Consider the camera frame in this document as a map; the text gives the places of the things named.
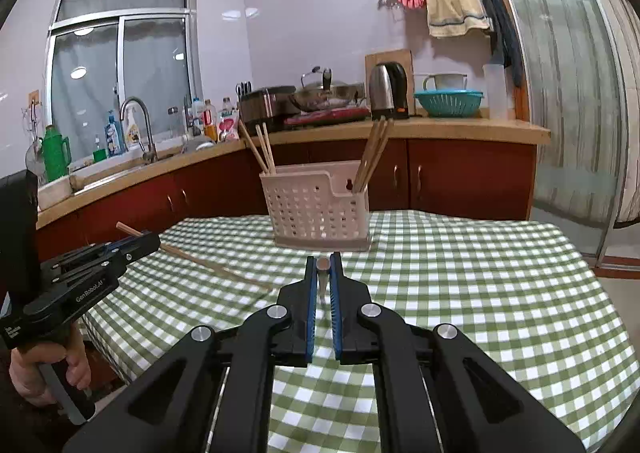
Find frosted glass sliding door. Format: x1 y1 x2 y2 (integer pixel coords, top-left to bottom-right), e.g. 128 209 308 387
467 0 640 274

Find white spray bottle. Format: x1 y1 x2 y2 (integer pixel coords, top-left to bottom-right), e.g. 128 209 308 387
125 105 142 148

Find person's left hand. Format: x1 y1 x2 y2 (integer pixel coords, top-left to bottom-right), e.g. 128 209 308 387
9 327 94 407

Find red kitchen cabinets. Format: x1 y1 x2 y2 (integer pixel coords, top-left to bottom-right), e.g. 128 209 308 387
35 138 538 264

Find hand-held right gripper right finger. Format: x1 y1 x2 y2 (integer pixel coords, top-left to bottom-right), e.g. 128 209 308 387
327 252 586 453

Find pink white refill pouch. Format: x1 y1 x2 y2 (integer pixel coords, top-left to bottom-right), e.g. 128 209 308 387
217 115 240 142

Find white bowl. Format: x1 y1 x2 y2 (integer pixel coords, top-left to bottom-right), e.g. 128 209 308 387
37 175 73 211

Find yellow towel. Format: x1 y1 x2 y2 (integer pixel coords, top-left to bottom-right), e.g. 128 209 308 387
419 0 493 38

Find hanging metal whisk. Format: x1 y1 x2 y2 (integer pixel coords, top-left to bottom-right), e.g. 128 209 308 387
22 93 43 134

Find blue pump soap bottle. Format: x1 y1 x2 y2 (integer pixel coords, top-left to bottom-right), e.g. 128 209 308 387
104 110 126 157

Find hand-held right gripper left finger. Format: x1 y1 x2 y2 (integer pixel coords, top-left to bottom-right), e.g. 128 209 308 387
62 255 318 453

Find green checked tablecloth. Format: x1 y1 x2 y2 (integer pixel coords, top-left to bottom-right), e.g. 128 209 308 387
80 210 618 453

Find steel kitchen faucet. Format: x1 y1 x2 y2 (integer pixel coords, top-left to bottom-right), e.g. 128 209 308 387
119 97 158 164

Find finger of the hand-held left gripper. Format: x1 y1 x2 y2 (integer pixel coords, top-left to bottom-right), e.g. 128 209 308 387
42 240 133 280
52 231 162 294

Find wooden cutting board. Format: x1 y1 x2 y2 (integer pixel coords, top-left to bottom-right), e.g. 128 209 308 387
365 49 415 116

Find red induction cooker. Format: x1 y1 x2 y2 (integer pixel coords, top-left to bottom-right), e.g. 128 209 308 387
284 105 372 126

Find steel electric kettle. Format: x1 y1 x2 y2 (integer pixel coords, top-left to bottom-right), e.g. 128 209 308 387
369 62 410 120

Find white mug green handle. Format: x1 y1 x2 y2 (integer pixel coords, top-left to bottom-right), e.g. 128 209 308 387
422 73 468 92

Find aluminium frame window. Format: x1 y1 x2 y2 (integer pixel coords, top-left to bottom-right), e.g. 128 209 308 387
47 0 198 168

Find teal plastic colander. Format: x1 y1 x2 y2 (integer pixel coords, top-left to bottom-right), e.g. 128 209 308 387
414 89 486 118

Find green thermos flask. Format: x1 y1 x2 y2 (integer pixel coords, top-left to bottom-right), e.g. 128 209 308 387
42 125 72 182

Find wooden kitchen counter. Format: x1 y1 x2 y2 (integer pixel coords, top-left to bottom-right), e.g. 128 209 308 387
35 113 551 229

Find steel sink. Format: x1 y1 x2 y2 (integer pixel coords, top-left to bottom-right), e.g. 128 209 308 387
70 155 166 194

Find dark hanging cloth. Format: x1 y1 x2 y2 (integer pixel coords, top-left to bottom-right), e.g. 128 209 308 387
475 0 523 88

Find white plastic utensil basket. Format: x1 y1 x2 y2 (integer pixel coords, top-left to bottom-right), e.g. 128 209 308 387
259 169 372 252

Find person's left forearm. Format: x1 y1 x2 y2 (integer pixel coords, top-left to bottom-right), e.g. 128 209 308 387
0 383 68 453

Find orange liquid bottle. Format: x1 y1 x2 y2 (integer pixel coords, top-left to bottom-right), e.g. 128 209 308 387
202 100 218 141

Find steel wok with lid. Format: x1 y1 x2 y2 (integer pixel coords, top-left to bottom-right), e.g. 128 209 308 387
291 67 366 112

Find dishes by sink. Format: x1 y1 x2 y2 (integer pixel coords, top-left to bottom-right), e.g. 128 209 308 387
181 133 216 154

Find translucent plastic pitcher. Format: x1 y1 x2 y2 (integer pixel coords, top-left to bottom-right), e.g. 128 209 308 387
482 63 510 121

